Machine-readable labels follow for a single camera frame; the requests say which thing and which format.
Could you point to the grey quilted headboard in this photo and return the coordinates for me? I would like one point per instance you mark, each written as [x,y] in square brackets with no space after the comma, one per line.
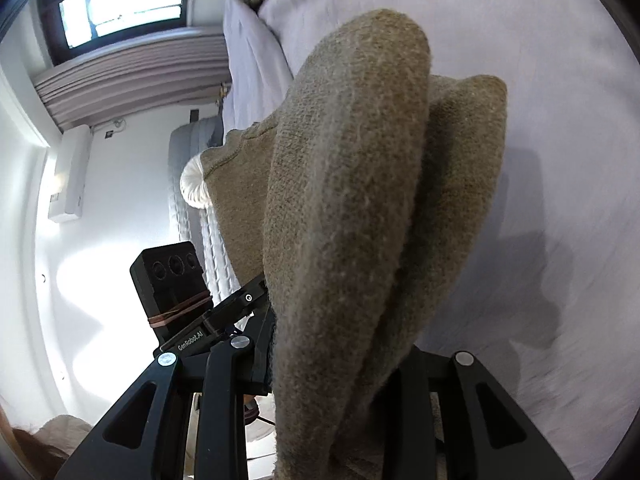
[192,240]

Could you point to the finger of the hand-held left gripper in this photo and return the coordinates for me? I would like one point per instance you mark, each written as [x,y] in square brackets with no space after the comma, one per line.
[235,305]

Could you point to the brown knit sweater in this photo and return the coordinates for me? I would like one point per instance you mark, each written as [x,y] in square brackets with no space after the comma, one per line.
[350,210]

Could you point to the grey pleated curtain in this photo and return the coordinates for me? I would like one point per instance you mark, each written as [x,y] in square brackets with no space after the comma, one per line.
[125,85]

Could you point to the brown rubber band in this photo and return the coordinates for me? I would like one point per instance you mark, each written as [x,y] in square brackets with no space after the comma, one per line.
[175,312]

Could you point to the dark framed window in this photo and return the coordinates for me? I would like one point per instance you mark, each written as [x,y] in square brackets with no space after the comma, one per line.
[125,0]

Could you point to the lavender bed blanket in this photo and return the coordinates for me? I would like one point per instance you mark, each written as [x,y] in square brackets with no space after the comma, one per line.
[550,110]

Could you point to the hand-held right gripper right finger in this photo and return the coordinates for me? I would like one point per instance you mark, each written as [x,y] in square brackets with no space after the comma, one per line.
[470,385]

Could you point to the person's beige garment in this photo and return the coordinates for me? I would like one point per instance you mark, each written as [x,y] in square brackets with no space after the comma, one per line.
[67,425]

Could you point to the white round cushion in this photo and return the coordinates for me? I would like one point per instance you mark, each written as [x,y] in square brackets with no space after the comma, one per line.
[192,182]

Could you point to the white air conditioner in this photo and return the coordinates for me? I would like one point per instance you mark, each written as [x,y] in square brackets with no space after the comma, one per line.
[72,175]

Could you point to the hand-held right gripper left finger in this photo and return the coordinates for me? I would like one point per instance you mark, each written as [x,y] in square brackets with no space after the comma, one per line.
[235,385]

